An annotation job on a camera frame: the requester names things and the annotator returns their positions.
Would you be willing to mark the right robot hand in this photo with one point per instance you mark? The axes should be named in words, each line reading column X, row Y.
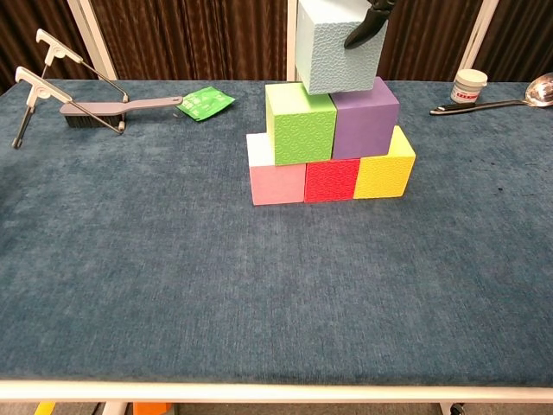
column 371, row 23

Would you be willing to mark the light blue cube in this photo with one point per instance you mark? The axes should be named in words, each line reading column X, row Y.
column 332, row 65

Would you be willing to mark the purple cube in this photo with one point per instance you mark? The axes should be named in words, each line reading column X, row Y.
column 363, row 129

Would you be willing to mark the green cube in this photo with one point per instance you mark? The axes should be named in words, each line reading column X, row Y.
column 302, row 134

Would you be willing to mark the yellow cube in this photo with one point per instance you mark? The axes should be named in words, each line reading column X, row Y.
column 380, row 177

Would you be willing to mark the red cube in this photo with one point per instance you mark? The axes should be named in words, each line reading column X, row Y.
column 330, row 181

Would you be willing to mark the pink cube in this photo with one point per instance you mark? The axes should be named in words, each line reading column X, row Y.
column 276, row 186

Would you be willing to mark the brown folding screen panel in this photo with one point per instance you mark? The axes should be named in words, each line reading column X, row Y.
column 26, row 26
column 527, row 34
column 423, row 39
column 194, row 39

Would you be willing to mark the white medicine jar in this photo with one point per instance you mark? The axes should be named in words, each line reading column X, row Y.
column 468, row 86

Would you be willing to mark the green sachet packet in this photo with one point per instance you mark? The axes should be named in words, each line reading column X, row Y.
column 205, row 104

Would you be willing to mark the blue velvet table cloth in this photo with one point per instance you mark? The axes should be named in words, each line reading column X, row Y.
column 276, row 281

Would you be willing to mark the grey cleaning brush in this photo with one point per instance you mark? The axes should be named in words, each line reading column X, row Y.
column 99, row 108

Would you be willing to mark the small orange object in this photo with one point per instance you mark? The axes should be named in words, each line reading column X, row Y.
column 151, row 409

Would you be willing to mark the yellow floor tape strip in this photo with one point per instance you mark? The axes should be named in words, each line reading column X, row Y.
column 44, row 408

